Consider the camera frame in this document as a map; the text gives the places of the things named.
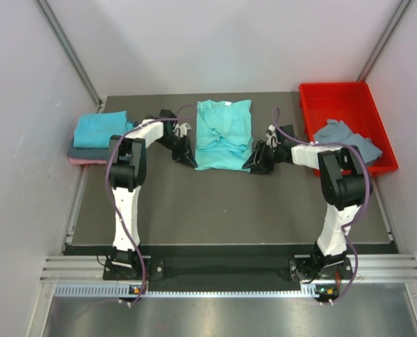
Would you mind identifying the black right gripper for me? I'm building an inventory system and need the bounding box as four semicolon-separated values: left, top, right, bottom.
243;140;284;175

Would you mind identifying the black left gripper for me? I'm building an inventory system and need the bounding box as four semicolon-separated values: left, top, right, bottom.
156;133;197;169

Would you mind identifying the turquoise t-shirt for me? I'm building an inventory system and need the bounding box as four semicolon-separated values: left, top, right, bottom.
194;100;253;173

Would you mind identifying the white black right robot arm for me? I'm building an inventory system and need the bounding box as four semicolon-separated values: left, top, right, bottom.
243;124;372;283

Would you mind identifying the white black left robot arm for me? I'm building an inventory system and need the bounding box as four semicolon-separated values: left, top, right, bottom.
104;110;198;279

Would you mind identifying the grey-blue t-shirt in bin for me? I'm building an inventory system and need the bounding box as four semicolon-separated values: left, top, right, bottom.
314;119;383;166

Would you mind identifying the folded blue t-shirt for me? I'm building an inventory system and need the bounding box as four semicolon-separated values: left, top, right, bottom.
73;111;135;149

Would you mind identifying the red plastic bin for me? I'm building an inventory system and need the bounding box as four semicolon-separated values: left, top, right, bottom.
299;82;399;178

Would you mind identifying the folded pink t-shirt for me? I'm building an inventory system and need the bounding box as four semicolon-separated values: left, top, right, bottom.
69;157;107;165

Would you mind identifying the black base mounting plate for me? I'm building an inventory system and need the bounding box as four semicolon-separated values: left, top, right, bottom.
104;256;350;284

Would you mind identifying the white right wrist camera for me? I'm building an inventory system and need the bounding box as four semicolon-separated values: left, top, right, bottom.
266;125;280;148

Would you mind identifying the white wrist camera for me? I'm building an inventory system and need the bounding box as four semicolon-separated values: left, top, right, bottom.
266;125;280;148
173;123;192;138

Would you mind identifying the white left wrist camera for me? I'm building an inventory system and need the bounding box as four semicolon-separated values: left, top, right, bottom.
173;123;192;138

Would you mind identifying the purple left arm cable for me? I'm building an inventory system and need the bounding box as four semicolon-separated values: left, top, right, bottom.
105;104;199;305

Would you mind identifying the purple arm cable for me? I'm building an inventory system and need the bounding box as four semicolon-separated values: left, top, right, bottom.
271;107;374;305
105;104;199;305

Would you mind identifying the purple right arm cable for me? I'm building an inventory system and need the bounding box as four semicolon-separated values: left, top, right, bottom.
271;107;374;305

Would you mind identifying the slotted grey cable duct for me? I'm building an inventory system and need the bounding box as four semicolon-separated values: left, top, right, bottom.
54;284;334;298

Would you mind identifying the left aluminium corner post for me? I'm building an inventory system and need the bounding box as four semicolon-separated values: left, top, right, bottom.
34;0;102;107

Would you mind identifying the aluminium corner post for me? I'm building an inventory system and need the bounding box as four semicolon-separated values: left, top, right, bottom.
34;0;102;107
356;0;413;82

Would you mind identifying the right aluminium corner post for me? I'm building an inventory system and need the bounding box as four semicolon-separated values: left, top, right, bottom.
356;0;413;82

